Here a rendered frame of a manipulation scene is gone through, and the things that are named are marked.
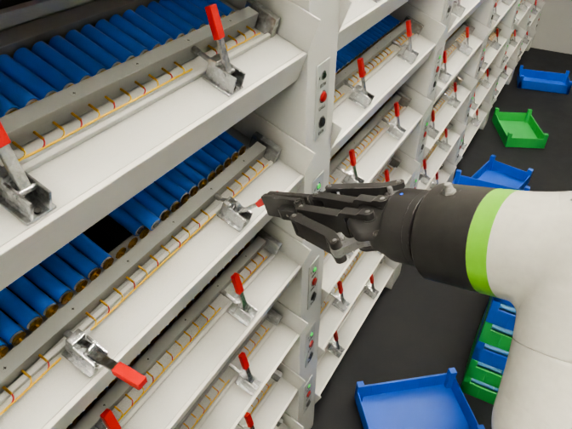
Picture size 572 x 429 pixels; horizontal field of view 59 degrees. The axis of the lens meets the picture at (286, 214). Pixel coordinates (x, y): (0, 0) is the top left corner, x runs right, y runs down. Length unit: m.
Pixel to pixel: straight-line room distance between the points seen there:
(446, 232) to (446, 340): 1.37
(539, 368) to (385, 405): 1.21
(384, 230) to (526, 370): 0.17
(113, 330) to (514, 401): 0.40
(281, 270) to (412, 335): 0.93
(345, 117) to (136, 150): 0.55
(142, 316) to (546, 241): 0.42
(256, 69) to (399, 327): 1.29
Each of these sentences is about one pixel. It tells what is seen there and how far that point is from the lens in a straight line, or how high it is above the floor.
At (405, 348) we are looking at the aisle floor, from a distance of 1.73.
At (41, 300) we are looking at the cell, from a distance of 0.59.
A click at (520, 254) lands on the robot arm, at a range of 0.41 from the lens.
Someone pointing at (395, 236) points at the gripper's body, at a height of 1.05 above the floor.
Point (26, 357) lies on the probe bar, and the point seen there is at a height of 0.95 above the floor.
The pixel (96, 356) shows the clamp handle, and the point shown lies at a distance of 0.56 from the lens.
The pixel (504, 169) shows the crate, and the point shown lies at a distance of 2.65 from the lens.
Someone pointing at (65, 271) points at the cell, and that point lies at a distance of 0.61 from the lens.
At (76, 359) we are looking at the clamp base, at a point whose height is 0.92.
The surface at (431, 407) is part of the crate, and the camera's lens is 1.63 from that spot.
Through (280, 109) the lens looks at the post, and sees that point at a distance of 0.78.
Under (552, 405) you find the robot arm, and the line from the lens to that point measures 0.40.
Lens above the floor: 1.35
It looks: 38 degrees down
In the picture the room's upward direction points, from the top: straight up
